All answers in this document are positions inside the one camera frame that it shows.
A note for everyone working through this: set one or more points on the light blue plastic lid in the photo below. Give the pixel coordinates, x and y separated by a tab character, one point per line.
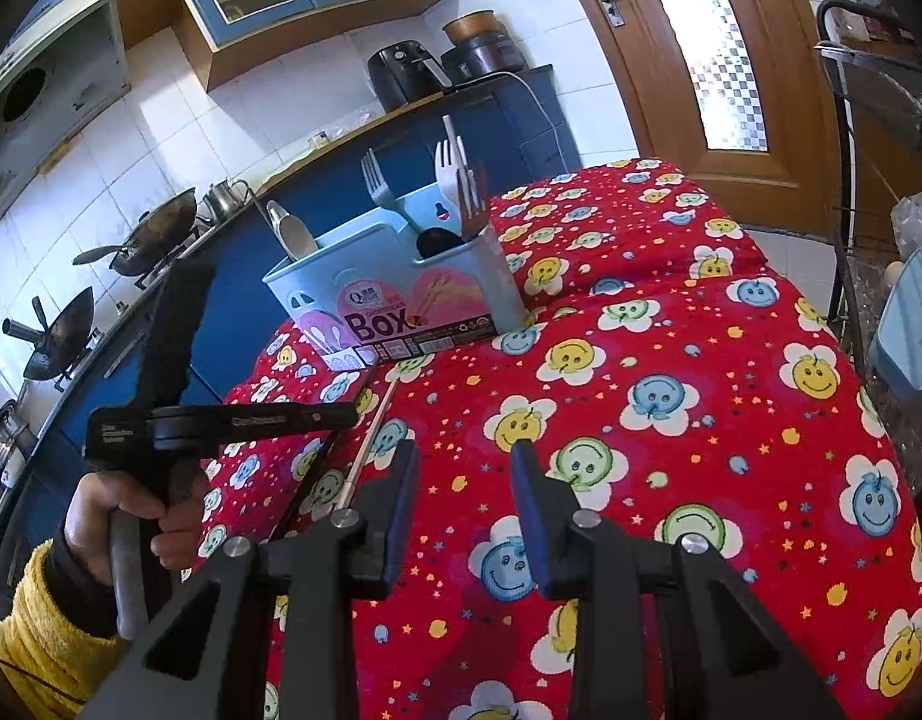
907	330

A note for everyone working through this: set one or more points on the light blue utensil box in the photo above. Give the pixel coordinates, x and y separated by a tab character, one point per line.
333	292

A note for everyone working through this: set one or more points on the black metal rack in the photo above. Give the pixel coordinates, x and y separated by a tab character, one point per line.
844	165

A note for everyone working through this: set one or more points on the black air fryer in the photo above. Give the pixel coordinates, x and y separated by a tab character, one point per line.
401	75

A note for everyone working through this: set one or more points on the black chopstick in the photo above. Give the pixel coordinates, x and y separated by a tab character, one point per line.
311	476

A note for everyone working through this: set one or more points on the person's left forearm yellow sleeve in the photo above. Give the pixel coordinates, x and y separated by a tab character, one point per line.
48	637

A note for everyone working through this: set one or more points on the cream plastic spoon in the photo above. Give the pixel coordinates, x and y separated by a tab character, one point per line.
296	232

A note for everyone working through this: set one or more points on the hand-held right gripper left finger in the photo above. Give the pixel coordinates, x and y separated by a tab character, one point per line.
401	517

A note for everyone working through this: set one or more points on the red smiley flower tablecloth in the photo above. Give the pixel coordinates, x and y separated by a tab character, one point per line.
656	277

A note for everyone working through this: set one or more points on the gas stove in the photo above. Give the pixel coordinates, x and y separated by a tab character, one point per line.
168	270

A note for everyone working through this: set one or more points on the copper pot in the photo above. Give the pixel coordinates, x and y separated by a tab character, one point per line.
472	24

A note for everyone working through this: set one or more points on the person's left hand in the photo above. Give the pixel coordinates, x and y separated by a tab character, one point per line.
93	510

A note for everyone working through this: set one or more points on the wooden door with glass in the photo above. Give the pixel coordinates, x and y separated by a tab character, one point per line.
656	52

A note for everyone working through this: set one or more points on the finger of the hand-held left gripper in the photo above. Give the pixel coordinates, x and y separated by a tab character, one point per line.
281	418

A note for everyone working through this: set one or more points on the clear plastic bag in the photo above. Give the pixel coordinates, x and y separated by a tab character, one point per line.
919	225

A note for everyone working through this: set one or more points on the blue kitchen base cabinets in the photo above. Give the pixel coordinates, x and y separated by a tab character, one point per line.
228	300

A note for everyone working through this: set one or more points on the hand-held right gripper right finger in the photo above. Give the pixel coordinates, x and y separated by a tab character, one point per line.
532	517

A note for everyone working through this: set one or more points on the large dark wok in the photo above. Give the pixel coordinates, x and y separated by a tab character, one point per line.
157	240

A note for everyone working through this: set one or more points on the metal kettle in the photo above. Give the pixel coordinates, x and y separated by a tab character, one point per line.
225	199

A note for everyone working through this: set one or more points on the cream plastic fork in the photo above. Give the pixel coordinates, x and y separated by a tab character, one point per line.
446	172

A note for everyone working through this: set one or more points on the dark rice cooker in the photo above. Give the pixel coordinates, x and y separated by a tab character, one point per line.
483	52

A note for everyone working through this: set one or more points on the wooden chopstick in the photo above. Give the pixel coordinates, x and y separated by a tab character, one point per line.
371	442

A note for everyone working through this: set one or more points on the grey range hood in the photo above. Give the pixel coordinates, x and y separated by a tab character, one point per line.
41	105

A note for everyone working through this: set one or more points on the small dark wok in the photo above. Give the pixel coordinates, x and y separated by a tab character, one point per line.
63	345

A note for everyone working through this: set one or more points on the black spoon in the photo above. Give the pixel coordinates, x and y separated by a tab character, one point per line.
437	241

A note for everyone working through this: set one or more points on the cream plastic knife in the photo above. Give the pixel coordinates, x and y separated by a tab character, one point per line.
455	142

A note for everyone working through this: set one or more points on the steel pot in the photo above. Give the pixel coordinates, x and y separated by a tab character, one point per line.
7	439

